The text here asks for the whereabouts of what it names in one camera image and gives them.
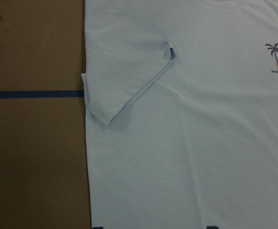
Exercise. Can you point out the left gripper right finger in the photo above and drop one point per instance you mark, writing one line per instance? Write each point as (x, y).
(212, 227)

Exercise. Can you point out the light blue t-shirt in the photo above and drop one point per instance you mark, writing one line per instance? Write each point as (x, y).
(182, 113)

